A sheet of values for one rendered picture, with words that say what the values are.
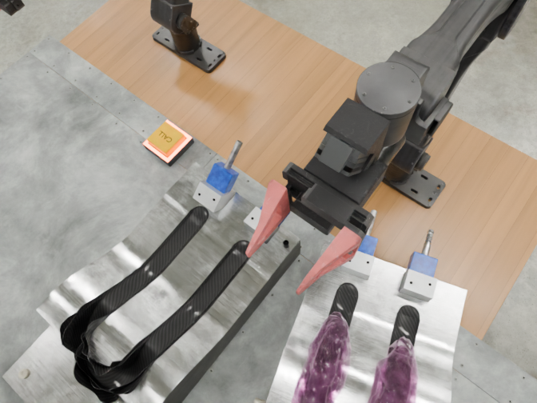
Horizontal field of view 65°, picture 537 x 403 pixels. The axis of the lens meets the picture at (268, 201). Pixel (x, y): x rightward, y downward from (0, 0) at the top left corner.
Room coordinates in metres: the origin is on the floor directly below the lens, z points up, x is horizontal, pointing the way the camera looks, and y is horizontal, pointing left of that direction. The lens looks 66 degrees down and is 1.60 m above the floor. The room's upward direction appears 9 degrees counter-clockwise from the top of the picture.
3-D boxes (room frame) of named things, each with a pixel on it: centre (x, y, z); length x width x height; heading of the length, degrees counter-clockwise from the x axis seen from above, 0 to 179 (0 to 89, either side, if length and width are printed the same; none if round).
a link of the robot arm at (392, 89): (0.25, -0.15, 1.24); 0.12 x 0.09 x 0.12; 134
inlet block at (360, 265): (0.22, -0.16, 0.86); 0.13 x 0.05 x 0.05; 150
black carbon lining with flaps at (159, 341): (0.16, 0.21, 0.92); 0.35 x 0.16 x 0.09; 133
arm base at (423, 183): (0.37, -0.28, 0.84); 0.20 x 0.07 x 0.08; 44
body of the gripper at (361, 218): (0.18, -0.08, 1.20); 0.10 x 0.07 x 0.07; 44
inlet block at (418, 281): (0.16, -0.26, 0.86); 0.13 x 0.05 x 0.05; 150
